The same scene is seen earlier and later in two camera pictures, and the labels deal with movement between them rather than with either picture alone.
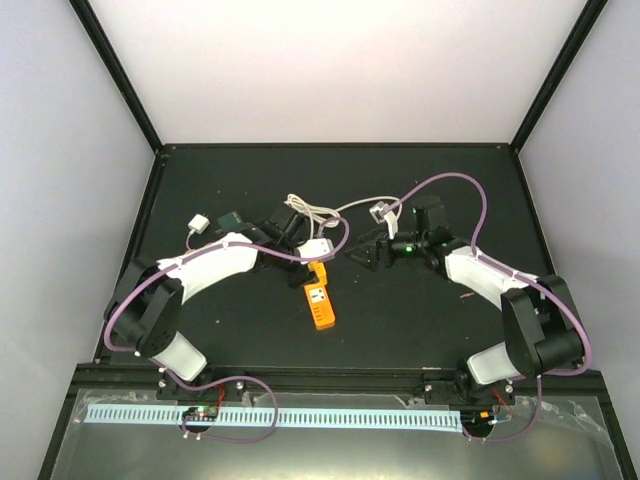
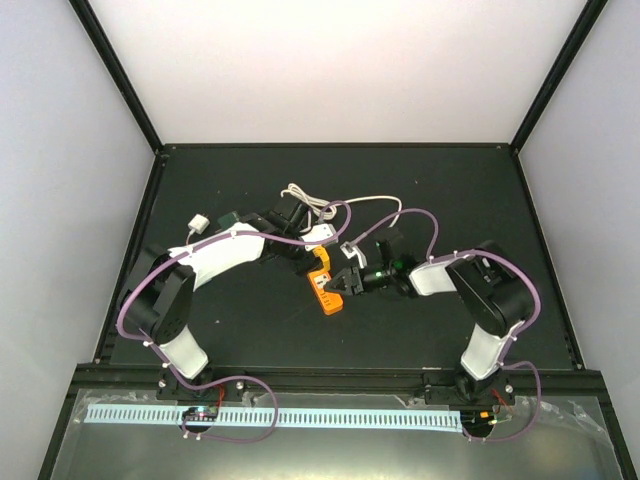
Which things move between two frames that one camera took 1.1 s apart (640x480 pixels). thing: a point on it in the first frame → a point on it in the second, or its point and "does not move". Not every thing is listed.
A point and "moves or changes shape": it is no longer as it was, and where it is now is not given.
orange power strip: x=320 y=306 moves or changes shape
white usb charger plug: x=199 y=223 does not move
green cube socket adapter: x=230 y=222 does not move
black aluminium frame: x=340 y=312 does not move
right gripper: x=374 y=252 → x=354 y=281
